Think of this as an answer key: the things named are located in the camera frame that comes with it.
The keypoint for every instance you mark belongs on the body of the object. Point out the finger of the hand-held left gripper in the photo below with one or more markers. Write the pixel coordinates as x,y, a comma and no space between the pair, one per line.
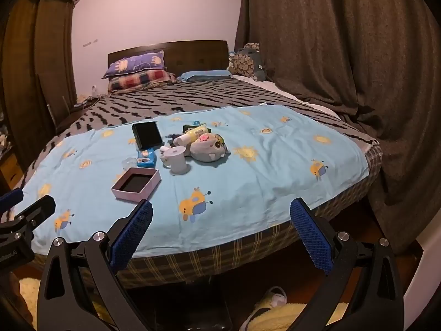
38,208
12,196

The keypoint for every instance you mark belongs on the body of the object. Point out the dark green packet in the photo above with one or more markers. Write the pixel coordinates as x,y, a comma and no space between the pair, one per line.
187,127

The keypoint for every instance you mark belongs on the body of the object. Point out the log pattern cushion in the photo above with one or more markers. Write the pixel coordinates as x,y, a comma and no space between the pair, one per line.
239,63

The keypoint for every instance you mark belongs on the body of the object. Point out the purple printed pillow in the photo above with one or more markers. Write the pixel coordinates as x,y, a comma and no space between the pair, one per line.
134,63

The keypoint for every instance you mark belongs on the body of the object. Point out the dark blue bag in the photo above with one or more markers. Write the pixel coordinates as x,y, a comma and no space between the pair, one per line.
257,63

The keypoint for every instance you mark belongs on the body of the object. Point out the grey plush toy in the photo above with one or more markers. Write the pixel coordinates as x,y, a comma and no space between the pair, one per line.
206,150

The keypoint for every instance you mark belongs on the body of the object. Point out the blue wipes packet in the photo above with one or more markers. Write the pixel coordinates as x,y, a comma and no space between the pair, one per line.
146,157

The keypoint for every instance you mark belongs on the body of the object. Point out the grey zigzag blanket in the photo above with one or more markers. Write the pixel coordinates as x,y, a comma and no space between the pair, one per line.
206,93

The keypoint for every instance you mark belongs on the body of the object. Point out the clear small jar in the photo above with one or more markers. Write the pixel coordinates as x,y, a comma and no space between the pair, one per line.
130,162

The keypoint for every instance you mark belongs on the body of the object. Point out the yellow white tube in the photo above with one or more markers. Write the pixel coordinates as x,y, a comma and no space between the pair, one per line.
193,134

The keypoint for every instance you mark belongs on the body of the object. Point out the red blue plaid pillow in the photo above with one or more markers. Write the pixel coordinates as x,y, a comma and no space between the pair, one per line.
137,79

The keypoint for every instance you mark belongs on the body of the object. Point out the brown curtain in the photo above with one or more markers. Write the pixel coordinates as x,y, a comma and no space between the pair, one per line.
327,41

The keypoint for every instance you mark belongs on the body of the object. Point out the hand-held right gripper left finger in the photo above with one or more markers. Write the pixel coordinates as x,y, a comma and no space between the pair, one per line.
132,234

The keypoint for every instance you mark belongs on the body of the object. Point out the wooden nightstand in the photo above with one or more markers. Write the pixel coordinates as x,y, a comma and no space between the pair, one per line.
69,117

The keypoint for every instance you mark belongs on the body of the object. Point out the white black slipper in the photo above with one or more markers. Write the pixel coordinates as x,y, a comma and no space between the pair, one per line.
268,303

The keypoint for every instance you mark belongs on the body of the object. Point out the wooden wardrobe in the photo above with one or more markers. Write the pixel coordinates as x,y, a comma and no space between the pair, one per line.
34,58

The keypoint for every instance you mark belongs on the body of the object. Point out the white cup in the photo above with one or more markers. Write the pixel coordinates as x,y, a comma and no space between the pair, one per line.
177,165

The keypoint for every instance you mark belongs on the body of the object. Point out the dark wooden headboard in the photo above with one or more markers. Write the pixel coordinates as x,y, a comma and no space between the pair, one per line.
193,53

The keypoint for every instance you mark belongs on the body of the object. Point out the black box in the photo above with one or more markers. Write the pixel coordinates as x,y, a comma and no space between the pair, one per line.
146,134

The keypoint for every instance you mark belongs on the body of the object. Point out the pink box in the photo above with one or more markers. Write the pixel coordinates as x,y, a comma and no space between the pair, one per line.
136,182

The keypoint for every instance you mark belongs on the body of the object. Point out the wooden drawer cabinet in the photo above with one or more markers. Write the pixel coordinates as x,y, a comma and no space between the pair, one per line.
10,169

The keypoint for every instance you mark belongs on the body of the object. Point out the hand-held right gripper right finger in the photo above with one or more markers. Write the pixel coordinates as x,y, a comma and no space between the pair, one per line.
310,234

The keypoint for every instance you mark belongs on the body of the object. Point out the light blue printed sheet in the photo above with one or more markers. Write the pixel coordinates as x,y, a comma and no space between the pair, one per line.
258,186

